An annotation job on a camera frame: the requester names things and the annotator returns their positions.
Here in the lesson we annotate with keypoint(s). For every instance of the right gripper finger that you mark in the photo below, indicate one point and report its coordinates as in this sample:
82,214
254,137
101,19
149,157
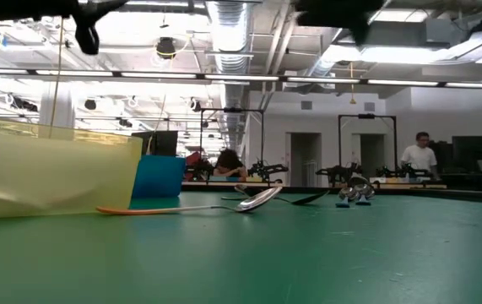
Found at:
359,34

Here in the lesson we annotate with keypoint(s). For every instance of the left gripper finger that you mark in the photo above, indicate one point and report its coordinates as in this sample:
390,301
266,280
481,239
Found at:
86,38
93,6

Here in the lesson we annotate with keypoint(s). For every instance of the yellow-green plastic tray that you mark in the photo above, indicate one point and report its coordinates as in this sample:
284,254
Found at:
46,177

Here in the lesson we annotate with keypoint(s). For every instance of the blue plastic bin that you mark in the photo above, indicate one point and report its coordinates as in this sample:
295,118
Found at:
158,177

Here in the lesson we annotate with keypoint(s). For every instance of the background black robot arm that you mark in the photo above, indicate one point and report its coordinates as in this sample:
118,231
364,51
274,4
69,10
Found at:
337,173
266,169
198,169
405,171

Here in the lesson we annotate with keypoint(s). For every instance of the ceiling light strip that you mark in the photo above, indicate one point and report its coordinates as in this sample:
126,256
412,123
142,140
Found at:
323,79
403,82

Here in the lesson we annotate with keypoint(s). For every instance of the black ceiling dome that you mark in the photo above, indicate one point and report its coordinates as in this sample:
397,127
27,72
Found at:
166,46

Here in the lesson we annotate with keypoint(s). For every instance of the person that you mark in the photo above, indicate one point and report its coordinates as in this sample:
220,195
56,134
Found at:
420,158
229,162

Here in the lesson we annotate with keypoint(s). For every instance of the black monitor cluster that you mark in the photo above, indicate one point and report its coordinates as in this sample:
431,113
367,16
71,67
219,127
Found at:
472,152

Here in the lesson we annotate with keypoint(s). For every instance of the green table mat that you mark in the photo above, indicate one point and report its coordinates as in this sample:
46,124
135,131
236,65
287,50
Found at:
240,262

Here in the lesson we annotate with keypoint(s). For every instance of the black gantry frame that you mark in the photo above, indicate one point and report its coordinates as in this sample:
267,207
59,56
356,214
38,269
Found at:
367,115
232,110

